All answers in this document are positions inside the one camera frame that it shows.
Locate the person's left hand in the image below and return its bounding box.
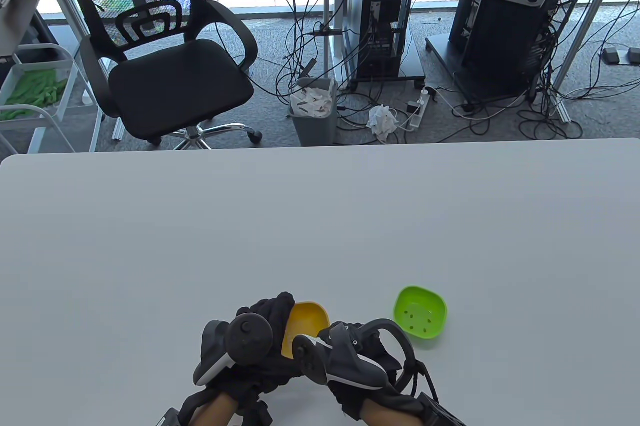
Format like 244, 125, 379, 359
200, 291, 311, 404

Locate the person's right hand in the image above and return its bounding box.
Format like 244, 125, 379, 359
317, 321, 426, 422

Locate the yellow plastic bowl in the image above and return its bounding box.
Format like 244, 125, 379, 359
281, 301, 331, 361

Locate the green small dish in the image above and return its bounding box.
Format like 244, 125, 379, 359
393, 286, 448, 342

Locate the person's right forearm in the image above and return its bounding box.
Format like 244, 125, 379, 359
360, 399, 421, 426

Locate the person's left forearm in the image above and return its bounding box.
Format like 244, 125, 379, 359
192, 391, 238, 426

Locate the black left hand controller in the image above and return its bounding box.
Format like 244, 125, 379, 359
193, 314, 274, 387

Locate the black hand controller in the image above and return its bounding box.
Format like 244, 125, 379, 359
193, 314, 274, 387
292, 319, 416, 392

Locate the black right hand controller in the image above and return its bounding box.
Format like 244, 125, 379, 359
292, 319, 416, 392

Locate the grey trash bin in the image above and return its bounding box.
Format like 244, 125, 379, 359
289, 76, 338, 146

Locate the crumpled white paper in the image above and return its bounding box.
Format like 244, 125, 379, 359
366, 104, 400, 138

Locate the black mesh office chair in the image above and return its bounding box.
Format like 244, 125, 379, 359
50, 0, 263, 149

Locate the white power strip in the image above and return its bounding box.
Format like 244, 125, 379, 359
406, 87, 432, 131

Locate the black wheeled platform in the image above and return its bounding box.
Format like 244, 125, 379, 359
345, 21, 427, 93
426, 36, 546, 112

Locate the black computer tower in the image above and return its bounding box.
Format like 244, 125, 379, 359
462, 0, 585, 97
349, 0, 415, 81
449, 0, 501, 54

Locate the heap of green pods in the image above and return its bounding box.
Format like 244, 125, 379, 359
0, 69, 69, 122

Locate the white utility trolley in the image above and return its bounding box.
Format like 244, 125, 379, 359
0, 44, 104, 154

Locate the grey side cabinet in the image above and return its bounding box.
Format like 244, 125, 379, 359
0, 0, 48, 57

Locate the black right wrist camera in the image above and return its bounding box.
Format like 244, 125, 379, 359
417, 391, 468, 426

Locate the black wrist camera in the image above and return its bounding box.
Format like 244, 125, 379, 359
417, 391, 468, 426
155, 394, 201, 426

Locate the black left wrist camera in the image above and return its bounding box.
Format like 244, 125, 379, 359
155, 394, 201, 426

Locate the silver aluminium frame leg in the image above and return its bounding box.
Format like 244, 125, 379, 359
550, 0, 640, 123

